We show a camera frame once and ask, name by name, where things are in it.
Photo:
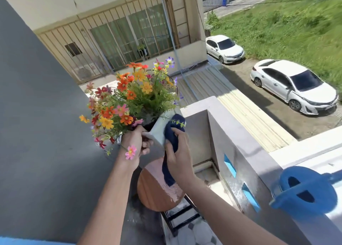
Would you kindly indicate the person's left hand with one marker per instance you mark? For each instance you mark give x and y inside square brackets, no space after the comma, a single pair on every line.
[131,141]

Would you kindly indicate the person's right hand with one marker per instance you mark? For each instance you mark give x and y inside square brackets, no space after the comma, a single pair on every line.
[181,160]

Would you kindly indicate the person's left fingers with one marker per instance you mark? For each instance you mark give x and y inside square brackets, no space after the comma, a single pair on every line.
[147,144]

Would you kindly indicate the person's right thumb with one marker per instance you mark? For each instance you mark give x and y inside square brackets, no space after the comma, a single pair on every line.
[168,148]

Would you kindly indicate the dark blue cloth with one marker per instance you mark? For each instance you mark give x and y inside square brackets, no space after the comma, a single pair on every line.
[171,135]

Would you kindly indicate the white square flower pot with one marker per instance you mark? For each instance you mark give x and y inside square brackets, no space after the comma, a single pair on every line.
[160,129]

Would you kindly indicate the person's left forearm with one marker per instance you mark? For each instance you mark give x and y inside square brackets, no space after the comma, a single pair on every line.
[109,204]

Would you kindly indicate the person's right forearm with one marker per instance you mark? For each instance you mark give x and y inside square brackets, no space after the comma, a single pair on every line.
[227,212]

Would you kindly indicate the round brown wooden table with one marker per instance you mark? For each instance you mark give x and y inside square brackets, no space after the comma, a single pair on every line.
[152,191]

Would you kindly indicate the colourful artificial flower bouquet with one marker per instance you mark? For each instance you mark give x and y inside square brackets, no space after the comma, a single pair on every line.
[131,100]

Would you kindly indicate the corrugated metal roof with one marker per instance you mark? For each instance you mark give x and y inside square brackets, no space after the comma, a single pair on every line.
[240,111]

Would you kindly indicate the small green potted plant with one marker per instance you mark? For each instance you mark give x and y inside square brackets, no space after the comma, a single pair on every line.
[142,50]

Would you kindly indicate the air conditioner outdoor unit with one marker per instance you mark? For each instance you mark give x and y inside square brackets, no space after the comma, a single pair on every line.
[84,73]

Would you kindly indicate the glass sliding door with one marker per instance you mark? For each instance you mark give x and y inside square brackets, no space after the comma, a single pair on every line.
[128,38]

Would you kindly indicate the white sedan car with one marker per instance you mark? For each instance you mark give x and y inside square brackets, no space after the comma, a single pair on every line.
[294,84]
[224,48]

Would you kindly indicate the beige metal window grille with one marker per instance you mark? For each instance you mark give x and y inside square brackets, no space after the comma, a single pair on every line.
[69,36]

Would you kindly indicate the blue plastic watering can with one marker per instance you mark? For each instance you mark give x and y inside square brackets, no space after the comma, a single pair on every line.
[304,192]

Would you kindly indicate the grey metal fence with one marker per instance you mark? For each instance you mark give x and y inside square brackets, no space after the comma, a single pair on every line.
[212,0]

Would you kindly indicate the blue waste bin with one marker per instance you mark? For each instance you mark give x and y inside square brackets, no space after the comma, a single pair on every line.
[225,0]

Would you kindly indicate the green grass field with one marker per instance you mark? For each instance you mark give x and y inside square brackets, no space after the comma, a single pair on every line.
[288,22]

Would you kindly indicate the black metal stand frame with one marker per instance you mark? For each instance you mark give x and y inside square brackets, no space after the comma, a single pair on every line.
[179,212]

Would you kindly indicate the wooden ladder frame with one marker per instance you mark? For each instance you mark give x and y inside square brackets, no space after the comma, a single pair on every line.
[177,14]

